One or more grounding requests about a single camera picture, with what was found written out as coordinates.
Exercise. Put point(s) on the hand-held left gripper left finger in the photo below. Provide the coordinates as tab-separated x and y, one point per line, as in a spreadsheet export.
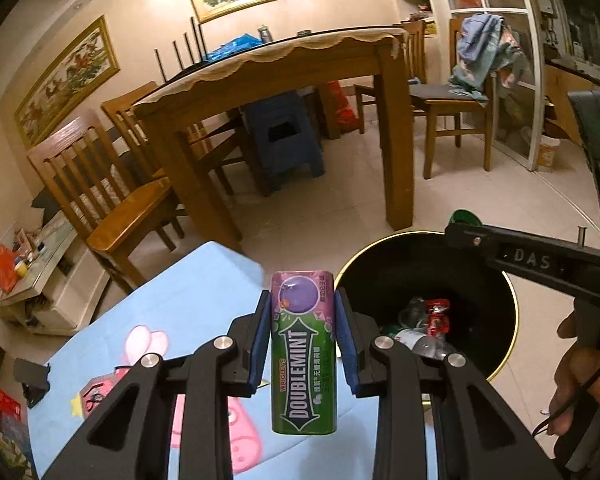
262	345

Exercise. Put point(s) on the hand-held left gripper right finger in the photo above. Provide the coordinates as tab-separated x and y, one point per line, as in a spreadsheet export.
347	345

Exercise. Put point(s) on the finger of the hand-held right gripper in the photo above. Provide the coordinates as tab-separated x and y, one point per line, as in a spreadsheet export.
467	237

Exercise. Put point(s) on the green purple gum tin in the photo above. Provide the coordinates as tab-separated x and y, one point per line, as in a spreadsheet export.
302	360

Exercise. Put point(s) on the black trash bin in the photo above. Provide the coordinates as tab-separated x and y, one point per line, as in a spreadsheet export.
380	280

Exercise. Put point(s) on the clear plastic water bottle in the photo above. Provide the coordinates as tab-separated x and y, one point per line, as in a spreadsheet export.
425	345

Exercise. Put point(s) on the person's right hand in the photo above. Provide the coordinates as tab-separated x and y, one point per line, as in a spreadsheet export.
580	380

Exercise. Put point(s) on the blue cartoon tablecloth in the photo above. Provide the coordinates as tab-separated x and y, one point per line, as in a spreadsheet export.
180	300

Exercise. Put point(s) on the white bucket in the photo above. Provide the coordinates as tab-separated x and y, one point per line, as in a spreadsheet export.
549	155

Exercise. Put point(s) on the wooden dining chair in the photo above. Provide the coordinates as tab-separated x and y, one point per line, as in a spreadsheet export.
125	215
415	40
455	105
130	110

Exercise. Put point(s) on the wooden dining table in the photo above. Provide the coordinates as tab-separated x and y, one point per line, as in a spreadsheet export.
380	110

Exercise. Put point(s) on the red bag under table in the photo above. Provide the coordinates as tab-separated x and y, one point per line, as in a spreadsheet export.
342	110

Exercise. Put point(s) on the blue plastic stool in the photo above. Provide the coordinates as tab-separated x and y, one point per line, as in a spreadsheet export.
280	160

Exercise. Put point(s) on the pile of clothes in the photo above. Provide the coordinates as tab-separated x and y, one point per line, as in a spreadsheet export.
480	50

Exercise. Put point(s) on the white glass coffee table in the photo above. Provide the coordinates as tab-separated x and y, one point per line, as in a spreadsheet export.
65	290

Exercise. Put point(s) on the black phone stand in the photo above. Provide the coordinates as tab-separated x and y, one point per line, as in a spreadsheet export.
30	375

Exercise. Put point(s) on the yellow cup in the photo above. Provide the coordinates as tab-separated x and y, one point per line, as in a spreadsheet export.
21	269

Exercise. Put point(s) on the lace table cover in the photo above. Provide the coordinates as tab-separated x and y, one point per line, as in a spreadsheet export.
280	50

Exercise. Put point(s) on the red gift box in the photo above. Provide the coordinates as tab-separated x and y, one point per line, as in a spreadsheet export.
0	400

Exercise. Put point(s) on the black router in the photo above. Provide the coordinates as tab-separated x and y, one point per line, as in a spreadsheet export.
185	71

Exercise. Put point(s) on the dark drinking bottle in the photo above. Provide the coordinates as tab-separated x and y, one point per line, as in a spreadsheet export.
265	35

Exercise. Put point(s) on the blue plastic bag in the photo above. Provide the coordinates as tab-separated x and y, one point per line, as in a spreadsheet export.
235	45

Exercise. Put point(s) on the framed horse painting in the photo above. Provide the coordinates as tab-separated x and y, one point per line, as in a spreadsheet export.
65	85

